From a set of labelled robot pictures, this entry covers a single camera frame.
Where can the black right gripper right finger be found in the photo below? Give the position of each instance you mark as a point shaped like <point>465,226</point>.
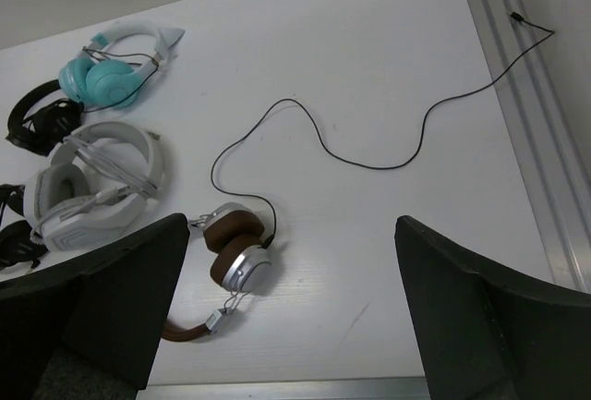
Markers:
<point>486,331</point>

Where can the aluminium rail front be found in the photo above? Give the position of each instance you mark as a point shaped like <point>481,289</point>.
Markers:
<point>374,388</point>

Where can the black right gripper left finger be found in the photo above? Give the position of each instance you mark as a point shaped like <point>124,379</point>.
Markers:
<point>90,327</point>

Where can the aluminium rail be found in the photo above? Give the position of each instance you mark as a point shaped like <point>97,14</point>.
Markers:
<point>555,179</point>
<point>374,388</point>

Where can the black headphones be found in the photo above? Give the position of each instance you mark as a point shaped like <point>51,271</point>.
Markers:
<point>41,131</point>
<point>16,246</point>

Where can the teal cat-ear headphones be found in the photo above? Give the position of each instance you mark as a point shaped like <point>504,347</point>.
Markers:
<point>99,80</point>

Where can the black headphones lower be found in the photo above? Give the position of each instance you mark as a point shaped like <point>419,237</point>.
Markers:
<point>16,246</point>

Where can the black headphones upper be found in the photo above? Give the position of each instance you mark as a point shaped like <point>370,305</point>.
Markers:
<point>41,131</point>

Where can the aluminium rail right side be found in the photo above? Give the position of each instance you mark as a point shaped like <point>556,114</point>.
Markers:
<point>555,179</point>

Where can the brown silver headphones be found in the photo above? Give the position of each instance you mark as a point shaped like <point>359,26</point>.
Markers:
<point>234,233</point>

